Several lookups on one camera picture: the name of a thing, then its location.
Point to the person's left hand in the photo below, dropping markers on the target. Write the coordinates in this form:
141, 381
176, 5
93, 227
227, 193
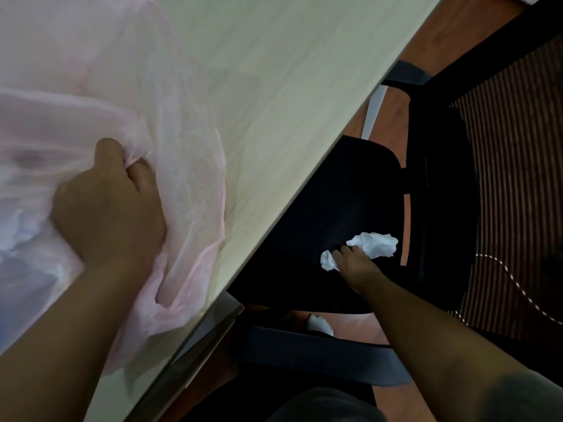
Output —
110, 210

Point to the person's right hand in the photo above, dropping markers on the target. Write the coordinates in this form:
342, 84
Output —
358, 270

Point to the white tissue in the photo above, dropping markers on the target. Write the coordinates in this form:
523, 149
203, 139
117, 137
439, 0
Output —
374, 243

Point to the pink plastic bag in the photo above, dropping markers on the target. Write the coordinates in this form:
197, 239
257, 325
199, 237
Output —
88, 83

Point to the person's right forearm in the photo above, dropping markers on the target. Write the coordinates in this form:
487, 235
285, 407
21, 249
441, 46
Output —
440, 347

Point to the person's left forearm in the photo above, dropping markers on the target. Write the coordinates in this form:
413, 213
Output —
57, 347

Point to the person's grey shirt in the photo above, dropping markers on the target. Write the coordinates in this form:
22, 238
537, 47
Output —
325, 406

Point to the black swivel office chair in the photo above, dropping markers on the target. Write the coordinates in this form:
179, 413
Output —
343, 193

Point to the beige under-desk cabinet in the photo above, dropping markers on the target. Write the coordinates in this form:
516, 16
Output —
211, 323

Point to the light wooden table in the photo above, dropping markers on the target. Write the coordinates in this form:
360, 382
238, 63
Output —
286, 83

